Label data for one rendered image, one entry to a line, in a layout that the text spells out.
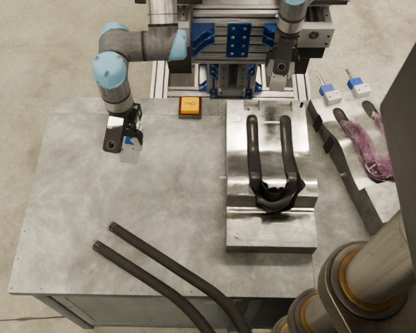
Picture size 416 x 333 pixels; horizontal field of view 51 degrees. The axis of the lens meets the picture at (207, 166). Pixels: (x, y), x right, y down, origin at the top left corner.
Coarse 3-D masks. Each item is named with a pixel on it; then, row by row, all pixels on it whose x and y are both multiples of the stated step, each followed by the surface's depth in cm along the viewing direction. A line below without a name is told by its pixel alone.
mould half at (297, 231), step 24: (240, 120) 143; (264, 120) 143; (240, 144) 139; (264, 144) 139; (240, 168) 131; (264, 168) 131; (312, 168) 131; (240, 192) 126; (312, 192) 126; (240, 216) 130; (264, 216) 130; (288, 216) 130; (312, 216) 130; (240, 240) 126; (264, 240) 126; (288, 240) 126; (312, 240) 126
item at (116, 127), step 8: (112, 120) 116; (120, 120) 116; (112, 128) 116; (120, 128) 116; (104, 136) 116; (112, 136) 116; (120, 136) 116; (104, 144) 116; (112, 144) 116; (120, 144) 116; (112, 152) 116
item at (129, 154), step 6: (138, 126) 136; (126, 138) 133; (126, 144) 131; (132, 144) 132; (126, 150) 130; (132, 150) 130; (120, 156) 131; (126, 156) 130; (132, 156) 129; (138, 156) 134; (126, 162) 133; (132, 162) 133
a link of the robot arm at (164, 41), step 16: (160, 0) 104; (176, 0) 107; (160, 16) 105; (176, 16) 107; (144, 32) 108; (160, 32) 106; (176, 32) 108; (144, 48) 107; (160, 48) 107; (176, 48) 108
